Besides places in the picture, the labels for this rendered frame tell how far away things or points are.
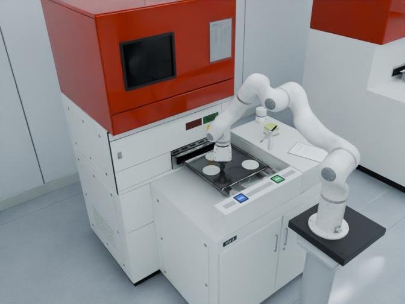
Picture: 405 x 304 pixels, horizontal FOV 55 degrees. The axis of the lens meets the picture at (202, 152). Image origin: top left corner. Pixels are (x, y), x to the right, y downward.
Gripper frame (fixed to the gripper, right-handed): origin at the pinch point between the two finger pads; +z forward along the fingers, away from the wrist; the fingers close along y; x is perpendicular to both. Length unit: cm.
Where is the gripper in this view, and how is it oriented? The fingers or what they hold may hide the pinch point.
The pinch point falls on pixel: (222, 166)
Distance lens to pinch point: 226.6
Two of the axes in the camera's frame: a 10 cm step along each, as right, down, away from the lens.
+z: 0.2, 8.5, 5.2
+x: 0.4, -5.2, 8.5
